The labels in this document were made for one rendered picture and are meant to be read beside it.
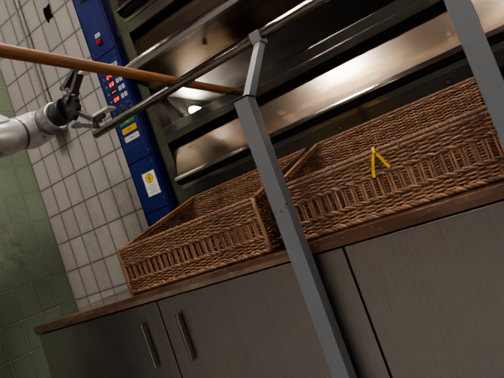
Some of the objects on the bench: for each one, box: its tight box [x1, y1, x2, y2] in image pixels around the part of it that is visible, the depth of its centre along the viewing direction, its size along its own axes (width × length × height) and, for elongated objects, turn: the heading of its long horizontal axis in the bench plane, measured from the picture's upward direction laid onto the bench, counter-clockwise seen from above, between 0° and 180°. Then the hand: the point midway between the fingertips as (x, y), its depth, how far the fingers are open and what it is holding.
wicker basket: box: [284, 77, 504, 241], centre depth 121 cm, size 49×56×28 cm
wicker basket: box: [117, 149, 316, 295], centre depth 150 cm, size 49×56×28 cm
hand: (101, 86), depth 129 cm, fingers open, 13 cm apart
